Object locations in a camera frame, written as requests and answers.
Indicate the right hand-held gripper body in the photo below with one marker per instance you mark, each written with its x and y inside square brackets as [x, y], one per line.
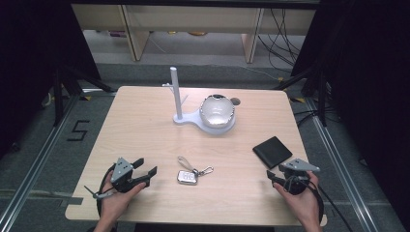
[296, 175]

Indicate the dark round disc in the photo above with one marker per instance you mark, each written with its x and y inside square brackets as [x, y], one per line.
[235, 101]

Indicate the metal floor rail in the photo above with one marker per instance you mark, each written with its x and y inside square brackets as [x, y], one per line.
[35, 161]
[341, 167]

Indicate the person's left hand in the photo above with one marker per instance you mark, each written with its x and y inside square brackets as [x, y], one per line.
[117, 204]

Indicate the black tripod stand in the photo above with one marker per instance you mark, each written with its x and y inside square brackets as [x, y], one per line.
[59, 93]
[320, 93]

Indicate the yellow object under desk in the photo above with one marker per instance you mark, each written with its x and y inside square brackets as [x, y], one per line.
[197, 33]

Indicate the white key stand with tray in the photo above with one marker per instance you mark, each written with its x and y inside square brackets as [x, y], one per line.
[176, 96]

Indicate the black wallet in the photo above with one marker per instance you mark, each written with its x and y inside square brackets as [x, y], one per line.
[272, 152]

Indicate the person's right hand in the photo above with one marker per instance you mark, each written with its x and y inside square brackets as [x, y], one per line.
[301, 204]

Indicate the dark curtain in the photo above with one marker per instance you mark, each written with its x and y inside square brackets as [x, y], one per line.
[367, 80]
[35, 48]

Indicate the light wooden desk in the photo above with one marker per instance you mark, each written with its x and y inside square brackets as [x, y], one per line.
[193, 19]

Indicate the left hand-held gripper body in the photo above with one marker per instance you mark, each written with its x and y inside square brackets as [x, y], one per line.
[122, 172]

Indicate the silver white bowl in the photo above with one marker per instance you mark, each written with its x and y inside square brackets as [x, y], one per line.
[216, 111]

